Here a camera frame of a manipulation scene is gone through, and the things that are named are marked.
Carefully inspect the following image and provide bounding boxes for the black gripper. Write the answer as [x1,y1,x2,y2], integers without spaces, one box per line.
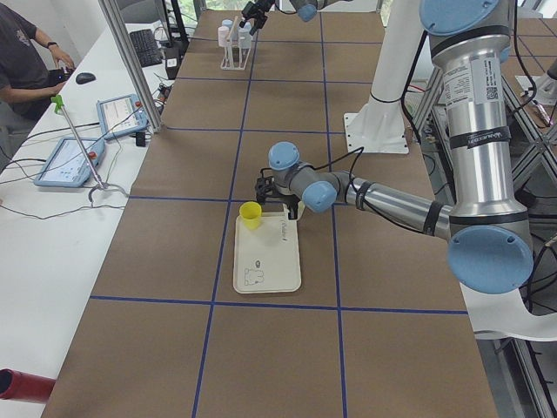
[239,0,275,36]
[265,175,300,219]

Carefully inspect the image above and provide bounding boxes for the cream white plastic cup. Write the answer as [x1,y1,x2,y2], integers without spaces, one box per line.
[238,22,252,50]

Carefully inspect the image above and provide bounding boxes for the pink plastic cup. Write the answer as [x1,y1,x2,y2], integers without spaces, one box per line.
[218,25,230,48]

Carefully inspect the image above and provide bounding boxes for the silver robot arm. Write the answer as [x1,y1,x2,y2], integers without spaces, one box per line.
[238,0,335,36]
[255,1,534,294]

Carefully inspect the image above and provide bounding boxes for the yellow plastic cup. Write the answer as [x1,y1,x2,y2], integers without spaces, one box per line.
[239,201,262,230]

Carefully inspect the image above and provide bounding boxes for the cream plastic tray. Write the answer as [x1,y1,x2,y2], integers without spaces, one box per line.
[232,212,301,293]

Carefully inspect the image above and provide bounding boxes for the black computer keyboard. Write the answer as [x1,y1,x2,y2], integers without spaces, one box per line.
[129,29,162,68]

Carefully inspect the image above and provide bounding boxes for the far teach pendant tablet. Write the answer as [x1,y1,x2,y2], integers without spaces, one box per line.
[96,94,149,141]

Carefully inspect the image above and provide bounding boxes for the teach pendant tablet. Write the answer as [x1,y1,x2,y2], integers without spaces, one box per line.
[33,136,92,187]
[96,94,149,141]

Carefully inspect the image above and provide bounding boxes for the black computer mouse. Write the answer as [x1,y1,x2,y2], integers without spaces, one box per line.
[76,72,97,85]

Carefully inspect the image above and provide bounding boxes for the metal reacher grabber stick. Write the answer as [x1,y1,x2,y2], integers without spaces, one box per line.
[50,94,129,206]

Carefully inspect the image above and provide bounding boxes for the standing person black trousers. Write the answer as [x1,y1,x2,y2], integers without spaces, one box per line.
[0,3,77,122]

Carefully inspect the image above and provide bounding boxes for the near teach pendant tablet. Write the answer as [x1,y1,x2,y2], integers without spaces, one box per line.
[33,136,92,187]

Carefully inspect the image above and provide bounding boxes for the white plastic chair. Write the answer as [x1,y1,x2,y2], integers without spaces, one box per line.
[460,285,556,342]

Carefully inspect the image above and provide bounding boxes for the red cylinder tube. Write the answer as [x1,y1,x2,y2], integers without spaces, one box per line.
[1,368,56,404]

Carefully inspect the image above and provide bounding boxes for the white wire cup rack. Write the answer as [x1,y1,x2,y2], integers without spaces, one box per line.
[220,16,252,71]

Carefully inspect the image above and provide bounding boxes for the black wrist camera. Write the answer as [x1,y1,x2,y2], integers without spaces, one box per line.
[254,174,275,205]

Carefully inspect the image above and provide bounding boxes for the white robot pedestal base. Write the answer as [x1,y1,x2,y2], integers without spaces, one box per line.
[344,0,433,154]

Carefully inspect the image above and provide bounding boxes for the aluminium frame post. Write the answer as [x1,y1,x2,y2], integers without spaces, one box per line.
[98,0,162,133]

